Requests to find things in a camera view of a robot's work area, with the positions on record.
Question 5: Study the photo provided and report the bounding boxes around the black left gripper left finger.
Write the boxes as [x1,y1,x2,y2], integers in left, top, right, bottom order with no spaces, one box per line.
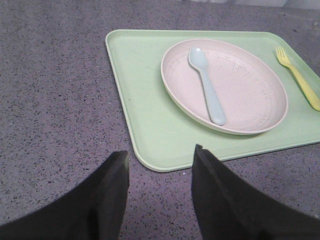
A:
[0,151,129,240]

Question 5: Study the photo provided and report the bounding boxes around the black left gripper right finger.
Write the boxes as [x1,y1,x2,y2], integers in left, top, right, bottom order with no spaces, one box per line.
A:
[191,145,320,240]

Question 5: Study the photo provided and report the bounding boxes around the beige round plate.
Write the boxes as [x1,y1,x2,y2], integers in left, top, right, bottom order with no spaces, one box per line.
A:
[160,39,289,135]

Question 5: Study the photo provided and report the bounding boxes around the yellow plastic fork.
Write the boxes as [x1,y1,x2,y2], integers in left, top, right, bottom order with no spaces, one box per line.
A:
[275,46,320,112]

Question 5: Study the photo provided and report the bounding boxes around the light green plastic tray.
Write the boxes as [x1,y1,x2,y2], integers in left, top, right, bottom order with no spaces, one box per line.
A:
[105,29,320,172]

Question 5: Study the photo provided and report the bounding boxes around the light blue plastic spoon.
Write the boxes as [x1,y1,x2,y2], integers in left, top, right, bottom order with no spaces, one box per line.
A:
[188,47,227,126]

